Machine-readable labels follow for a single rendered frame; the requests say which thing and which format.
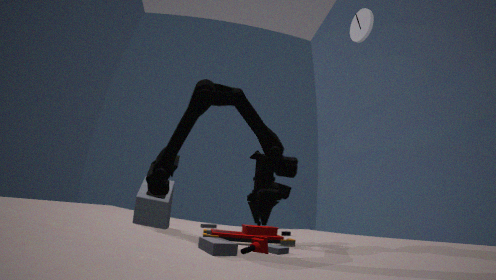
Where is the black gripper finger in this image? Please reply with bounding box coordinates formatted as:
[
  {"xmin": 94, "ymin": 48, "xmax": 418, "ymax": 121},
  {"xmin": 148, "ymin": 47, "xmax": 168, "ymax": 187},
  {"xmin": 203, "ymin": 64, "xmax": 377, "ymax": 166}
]
[
  {"xmin": 248, "ymin": 202, "xmax": 260, "ymax": 224},
  {"xmin": 256, "ymin": 200, "xmax": 280, "ymax": 226}
]

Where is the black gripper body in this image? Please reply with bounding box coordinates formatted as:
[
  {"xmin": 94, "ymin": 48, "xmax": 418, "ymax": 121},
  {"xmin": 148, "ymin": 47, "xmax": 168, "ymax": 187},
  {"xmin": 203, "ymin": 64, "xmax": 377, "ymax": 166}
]
[{"xmin": 247, "ymin": 173, "xmax": 282, "ymax": 203}]

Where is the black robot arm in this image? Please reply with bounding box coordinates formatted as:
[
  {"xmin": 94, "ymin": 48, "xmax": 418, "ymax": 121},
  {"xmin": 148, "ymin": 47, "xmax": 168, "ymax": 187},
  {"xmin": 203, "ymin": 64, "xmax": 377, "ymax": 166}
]
[{"xmin": 145, "ymin": 79, "xmax": 298, "ymax": 199}]

